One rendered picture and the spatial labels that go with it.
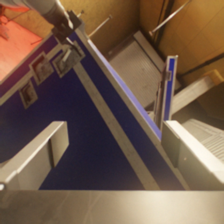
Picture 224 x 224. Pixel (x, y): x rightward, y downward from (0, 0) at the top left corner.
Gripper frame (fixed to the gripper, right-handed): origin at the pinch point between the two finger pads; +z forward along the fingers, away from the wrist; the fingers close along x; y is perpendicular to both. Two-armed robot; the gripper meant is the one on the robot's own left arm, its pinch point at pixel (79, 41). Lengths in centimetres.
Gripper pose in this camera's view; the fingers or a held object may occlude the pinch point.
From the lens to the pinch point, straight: 89.3
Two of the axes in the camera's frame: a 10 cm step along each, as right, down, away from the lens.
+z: 3.8, 2.1, 9.0
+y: -4.9, -7.8, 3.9
